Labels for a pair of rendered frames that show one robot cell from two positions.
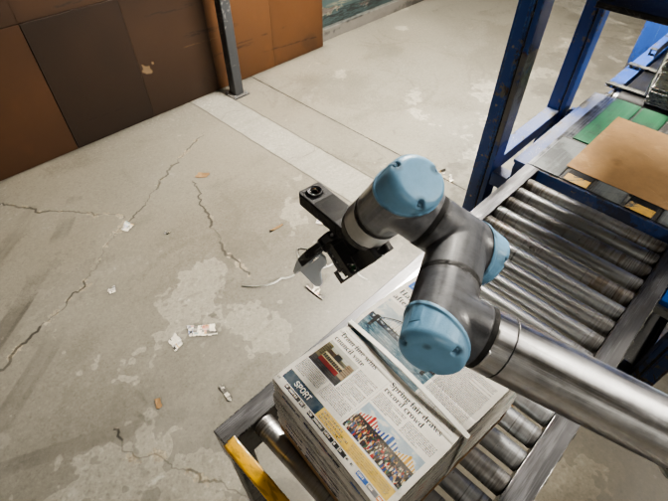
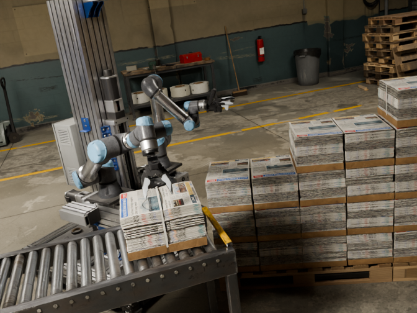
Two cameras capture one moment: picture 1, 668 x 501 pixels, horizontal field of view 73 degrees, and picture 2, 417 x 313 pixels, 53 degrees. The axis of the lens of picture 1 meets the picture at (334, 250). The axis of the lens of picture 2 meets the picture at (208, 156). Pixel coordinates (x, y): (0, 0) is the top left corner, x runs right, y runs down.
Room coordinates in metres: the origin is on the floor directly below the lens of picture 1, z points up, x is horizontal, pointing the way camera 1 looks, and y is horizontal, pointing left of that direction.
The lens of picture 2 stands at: (1.86, 1.07, 1.85)
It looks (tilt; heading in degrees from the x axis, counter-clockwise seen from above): 19 degrees down; 211
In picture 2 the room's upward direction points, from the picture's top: 8 degrees counter-clockwise
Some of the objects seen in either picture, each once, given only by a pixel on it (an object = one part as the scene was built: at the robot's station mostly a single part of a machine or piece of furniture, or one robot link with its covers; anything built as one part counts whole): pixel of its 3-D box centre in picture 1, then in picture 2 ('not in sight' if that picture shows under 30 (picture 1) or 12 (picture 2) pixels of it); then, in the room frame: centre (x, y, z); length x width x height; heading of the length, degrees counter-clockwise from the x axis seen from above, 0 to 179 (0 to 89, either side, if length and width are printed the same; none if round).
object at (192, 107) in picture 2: not in sight; (192, 106); (-0.67, -0.53, 1.21); 0.11 x 0.08 x 0.09; 109
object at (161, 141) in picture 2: not in sight; (157, 144); (-0.47, -0.74, 0.98); 0.13 x 0.12 x 0.14; 19
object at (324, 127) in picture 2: not in sight; (314, 127); (-0.71, 0.34, 1.06); 0.37 x 0.29 x 0.01; 24
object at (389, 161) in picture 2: not in sight; (361, 153); (-0.83, 0.60, 0.86); 0.38 x 0.29 x 0.04; 25
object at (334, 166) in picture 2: not in sight; (314, 157); (-0.71, 0.33, 0.86); 0.38 x 0.29 x 0.04; 24
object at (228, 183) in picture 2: not in sight; (297, 219); (-0.65, 0.21, 0.42); 1.17 x 0.39 x 0.83; 114
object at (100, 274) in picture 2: not in sight; (99, 259); (0.62, -0.37, 0.77); 0.47 x 0.05 x 0.05; 45
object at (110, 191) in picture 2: not in sight; (108, 186); (0.03, -0.79, 0.87); 0.15 x 0.15 x 0.10
